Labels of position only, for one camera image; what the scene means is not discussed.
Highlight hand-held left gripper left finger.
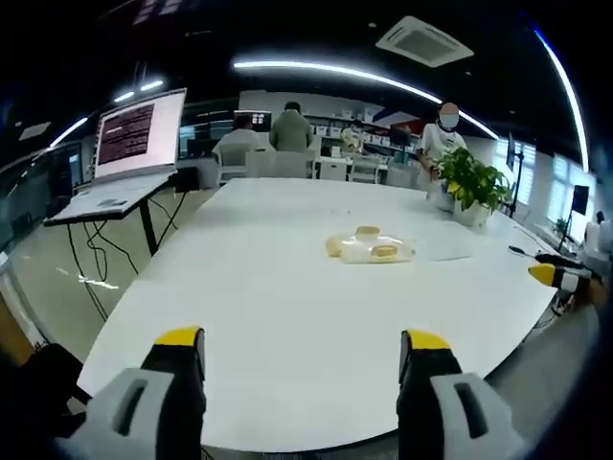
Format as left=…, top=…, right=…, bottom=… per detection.
left=52, top=326, right=208, bottom=460

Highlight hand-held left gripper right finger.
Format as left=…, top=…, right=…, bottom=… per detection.
left=396, top=328, right=533, bottom=460

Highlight white plant pot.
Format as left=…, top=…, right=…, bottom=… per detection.
left=451, top=198, right=490, bottom=228

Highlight black tripod stand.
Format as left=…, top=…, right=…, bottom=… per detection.
left=506, top=132, right=524, bottom=218

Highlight black chair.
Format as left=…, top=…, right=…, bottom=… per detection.
left=0, top=342, right=93, bottom=440

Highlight green potted plant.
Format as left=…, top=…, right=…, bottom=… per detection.
left=438, top=147, right=511, bottom=216

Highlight curved ceiling light strip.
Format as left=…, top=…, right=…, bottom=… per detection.
left=534, top=30, right=591, bottom=173

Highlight clear packet with beige content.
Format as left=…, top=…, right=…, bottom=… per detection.
left=338, top=233, right=416, bottom=265

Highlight black-legged side table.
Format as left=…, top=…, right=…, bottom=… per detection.
left=43, top=170, right=179, bottom=258

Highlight ceiling air conditioner unit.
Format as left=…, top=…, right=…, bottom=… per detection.
left=375, top=15, right=475, bottom=68

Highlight open laptop with lit screen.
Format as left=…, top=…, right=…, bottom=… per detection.
left=64, top=87, right=188, bottom=215

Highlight white chair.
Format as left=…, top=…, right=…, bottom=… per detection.
left=244, top=149, right=317, bottom=181

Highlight long ceiling light strip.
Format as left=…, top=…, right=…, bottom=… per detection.
left=233, top=59, right=500, bottom=141

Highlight background computer monitor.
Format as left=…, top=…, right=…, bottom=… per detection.
left=233, top=110, right=273, bottom=134

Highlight black cables under side table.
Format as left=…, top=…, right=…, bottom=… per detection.
left=66, top=191, right=186, bottom=320

